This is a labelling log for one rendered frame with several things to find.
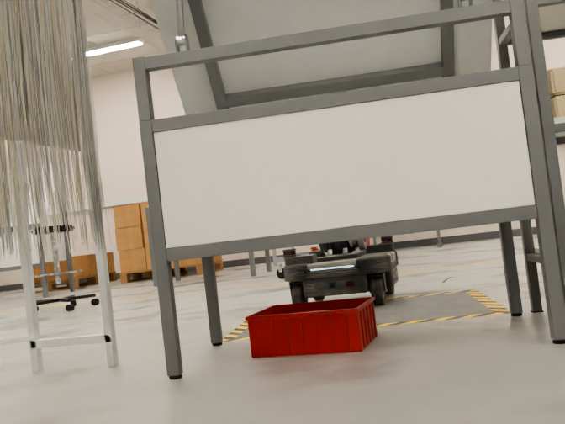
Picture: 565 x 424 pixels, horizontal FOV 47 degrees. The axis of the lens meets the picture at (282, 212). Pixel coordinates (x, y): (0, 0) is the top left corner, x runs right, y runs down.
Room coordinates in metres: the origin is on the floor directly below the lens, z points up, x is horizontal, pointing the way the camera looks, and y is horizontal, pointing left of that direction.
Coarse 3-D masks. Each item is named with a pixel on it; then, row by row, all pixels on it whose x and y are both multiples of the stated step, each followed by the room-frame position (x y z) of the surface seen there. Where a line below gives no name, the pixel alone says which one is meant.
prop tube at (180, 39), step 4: (176, 0) 2.04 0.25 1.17; (180, 0) 2.04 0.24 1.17; (180, 4) 2.03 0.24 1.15; (180, 8) 2.03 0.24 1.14; (180, 12) 2.03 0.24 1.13; (180, 16) 2.02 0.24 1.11; (180, 20) 2.02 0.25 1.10; (180, 24) 2.02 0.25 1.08; (180, 28) 2.02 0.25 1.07; (184, 28) 2.03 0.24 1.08; (180, 32) 2.01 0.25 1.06; (184, 32) 2.02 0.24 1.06; (176, 36) 2.01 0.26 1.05; (180, 36) 2.01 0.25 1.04; (180, 40) 2.00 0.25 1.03; (184, 40) 2.00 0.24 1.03; (180, 44) 2.01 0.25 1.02; (184, 44) 2.01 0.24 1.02
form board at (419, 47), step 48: (240, 0) 2.28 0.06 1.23; (288, 0) 2.27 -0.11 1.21; (336, 0) 2.27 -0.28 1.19; (384, 0) 2.27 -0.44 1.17; (432, 0) 2.26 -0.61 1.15; (480, 0) 2.26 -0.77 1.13; (192, 48) 2.40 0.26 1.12; (336, 48) 2.39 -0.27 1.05; (384, 48) 2.38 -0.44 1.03; (432, 48) 2.38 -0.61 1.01; (480, 48) 2.38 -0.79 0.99; (192, 96) 2.53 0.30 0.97
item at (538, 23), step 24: (528, 0) 2.02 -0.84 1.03; (552, 0) 2.02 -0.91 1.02; (504, 24) 2.47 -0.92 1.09; (528, 24) 2.03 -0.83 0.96; (552, 24) 2.36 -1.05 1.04; (504, 48) 2.47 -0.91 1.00; (552, 120) 2.02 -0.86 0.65; (552, 144) 2.02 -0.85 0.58; (552, 168) 2.02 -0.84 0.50; (552, 192) 2.02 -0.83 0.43; (552, 216) 2.04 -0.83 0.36; (528, 240) 2.47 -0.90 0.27; (528, 264) 2.47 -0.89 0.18; (528, 288) 2.50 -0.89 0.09
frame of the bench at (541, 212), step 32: (320, 96) 1.95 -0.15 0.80; (352, 96) 1.93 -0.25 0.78; (384, 96) 1.92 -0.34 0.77; (160, 128) 2.01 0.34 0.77; (544, 160) 1.87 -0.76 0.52; (160, 192) 2.02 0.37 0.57; (544, 192) 1.87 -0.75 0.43; (160, 224) 2.02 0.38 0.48; (384, 224) 1.93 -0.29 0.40; (416, 224) 1.92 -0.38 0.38; (448, 224) 1.91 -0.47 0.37; (480, 224) 1.89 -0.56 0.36; (544, 224) 1.87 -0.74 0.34; (160, 256) 2.02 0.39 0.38; (192, 256) 2.00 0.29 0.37; (512, 256) 2.43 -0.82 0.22; (544, 256) 1.87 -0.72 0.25; (160, 288) 2.02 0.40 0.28; (512, 288) 2.43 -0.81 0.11; (544, 288) 1.91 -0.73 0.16
